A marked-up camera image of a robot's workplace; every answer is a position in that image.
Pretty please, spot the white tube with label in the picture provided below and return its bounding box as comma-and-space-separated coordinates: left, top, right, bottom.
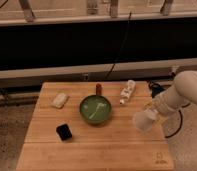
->
120, 80, 136, 104

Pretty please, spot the black eraser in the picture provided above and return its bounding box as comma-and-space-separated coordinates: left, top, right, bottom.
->
56, 124, 72, 141

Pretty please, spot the black cable by robot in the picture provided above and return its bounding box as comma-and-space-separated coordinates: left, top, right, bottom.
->
148, 80, 192, 139

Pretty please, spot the wooden cutting board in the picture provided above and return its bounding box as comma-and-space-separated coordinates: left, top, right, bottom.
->
16, 82, 174, 171

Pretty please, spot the white sponge block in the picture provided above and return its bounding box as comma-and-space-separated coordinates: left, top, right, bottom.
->
51, 93, 69, 109

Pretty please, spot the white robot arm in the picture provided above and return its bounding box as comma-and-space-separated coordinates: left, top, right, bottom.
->
146, 71, 197, 117

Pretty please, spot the black hanging cable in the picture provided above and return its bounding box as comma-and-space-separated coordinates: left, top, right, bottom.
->
103, 9, 133, 81

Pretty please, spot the small red-brown bottle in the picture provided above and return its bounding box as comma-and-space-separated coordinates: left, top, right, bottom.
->
96, 83, 102, 95

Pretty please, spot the green bowl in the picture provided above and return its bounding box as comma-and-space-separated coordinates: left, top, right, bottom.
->
79, 95, 112, 125

